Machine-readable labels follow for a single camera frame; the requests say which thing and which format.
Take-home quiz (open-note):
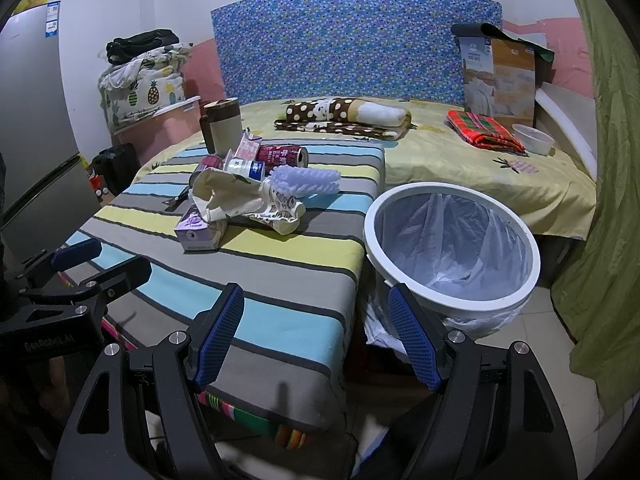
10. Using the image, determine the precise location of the brown snack wrapper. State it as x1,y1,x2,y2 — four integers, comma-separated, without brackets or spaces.
164,186,190,212

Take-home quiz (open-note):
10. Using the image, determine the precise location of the paper bag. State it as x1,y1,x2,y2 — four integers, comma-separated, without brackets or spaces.
191,167,307,238

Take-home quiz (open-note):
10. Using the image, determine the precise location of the white blue yogurt cup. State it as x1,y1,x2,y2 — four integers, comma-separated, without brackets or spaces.
224,158,265,182

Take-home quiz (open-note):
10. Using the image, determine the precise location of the pink strawberry milk carton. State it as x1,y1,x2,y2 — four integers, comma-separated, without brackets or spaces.
234,128,262,160

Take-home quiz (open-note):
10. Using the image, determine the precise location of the red milk can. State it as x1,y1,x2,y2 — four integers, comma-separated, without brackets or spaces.
255,144,309,174

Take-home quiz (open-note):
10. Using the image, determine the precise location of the white round trash bin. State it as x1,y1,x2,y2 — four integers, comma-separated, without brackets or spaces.
362,181,542,338

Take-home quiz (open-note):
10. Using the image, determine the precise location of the silver refrigerator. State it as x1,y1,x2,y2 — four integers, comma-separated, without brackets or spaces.
0,1,99,262

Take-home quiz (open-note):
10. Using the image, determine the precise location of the striped table cloth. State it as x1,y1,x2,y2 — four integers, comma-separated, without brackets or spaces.
70,139,385,434

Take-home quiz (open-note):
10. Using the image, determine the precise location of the red toy car box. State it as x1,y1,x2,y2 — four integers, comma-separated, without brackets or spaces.
87,168,114,207

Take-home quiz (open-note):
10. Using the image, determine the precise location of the black suitcase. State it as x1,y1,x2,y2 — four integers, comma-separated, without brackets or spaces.
91,143,141,196

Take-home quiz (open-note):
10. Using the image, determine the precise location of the clear plastic bin liner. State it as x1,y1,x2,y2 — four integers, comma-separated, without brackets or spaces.
360,192,535,361

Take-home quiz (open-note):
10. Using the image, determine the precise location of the pink storage box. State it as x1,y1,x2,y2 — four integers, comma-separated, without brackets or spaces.
112,96,201,165

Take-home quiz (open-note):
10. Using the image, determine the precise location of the pineapple print bedding bundle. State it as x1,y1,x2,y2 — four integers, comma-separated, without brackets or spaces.
98,42,192,133

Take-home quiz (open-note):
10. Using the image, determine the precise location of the green curtain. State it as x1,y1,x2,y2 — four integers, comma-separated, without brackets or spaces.
551,0,639,417

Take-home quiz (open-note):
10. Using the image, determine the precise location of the brown beige lidded mug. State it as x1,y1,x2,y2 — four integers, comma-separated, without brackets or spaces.
200,98,243,157

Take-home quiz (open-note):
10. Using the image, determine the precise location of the black bag on bundle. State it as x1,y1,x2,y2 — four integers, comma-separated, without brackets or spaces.
105,29,179,65

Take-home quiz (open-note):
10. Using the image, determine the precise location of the yellow pineapple bed sheet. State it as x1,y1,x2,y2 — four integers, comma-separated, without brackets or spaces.
133,96,599,241

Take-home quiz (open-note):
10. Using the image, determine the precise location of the red plaid folded cloth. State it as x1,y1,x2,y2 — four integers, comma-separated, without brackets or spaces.
446,110,526,155

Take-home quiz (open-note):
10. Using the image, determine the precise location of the white plastic bowl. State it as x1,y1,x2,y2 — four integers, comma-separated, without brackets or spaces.
512,124,554,156

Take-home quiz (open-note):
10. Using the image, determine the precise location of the brown polka dot blanket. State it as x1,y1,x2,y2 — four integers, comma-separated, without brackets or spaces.
274,98,412,140

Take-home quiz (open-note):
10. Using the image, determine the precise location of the white mattress edge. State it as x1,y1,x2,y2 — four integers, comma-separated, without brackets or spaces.
535,82,598,181

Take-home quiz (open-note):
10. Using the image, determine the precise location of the bedding package box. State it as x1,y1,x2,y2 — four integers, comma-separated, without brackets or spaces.
451,23,554,129

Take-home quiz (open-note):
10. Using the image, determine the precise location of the blue patterned headboard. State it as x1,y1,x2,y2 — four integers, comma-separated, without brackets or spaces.
210,0,502,105

